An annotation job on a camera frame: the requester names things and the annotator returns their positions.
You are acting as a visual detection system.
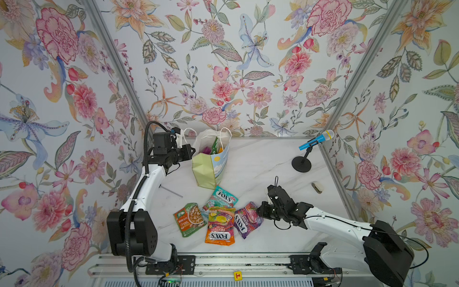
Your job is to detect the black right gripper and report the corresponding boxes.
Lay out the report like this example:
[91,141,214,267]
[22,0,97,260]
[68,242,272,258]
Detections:
[255,201,286,220]

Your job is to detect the purple Fox's candy packet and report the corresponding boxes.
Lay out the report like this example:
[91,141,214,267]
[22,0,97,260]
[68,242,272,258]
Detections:
[234,202,264,239]

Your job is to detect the purple grape snack packet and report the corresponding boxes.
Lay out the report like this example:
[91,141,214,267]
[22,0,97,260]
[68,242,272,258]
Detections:
[201,147,212,155]

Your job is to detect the teal Fox's candy packet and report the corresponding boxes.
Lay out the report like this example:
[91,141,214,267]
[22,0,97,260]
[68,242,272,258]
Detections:
[202,186,239,217]

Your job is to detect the landscape print paper bag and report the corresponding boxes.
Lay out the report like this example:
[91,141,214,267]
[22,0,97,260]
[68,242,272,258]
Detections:
[192,127,233,190]

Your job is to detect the orange Fox's fruits packet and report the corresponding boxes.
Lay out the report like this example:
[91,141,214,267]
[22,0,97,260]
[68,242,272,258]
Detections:
[205,207,235,246]

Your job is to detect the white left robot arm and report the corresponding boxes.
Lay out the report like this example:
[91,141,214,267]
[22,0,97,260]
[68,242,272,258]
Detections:
[106,121,196,274]

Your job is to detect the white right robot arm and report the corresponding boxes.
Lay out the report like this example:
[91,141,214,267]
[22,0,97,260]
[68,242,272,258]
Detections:
[257,185,414,287]

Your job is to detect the blue toy microphone on stand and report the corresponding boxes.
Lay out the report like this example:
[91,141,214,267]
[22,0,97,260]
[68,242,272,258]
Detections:
[292,130,335,173]

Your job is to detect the yellow tag with letter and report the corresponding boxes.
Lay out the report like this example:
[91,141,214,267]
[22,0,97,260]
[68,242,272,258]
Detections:
[233,271,243,282]

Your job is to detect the green orange snack packet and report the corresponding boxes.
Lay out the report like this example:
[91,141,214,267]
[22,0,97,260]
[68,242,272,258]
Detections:
[173,203,207,238]

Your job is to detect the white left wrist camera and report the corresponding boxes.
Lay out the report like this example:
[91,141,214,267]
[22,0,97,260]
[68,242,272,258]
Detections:
[170,127,188,148]

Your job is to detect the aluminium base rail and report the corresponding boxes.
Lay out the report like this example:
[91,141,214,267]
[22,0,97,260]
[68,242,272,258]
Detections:
[87,252,341,279]

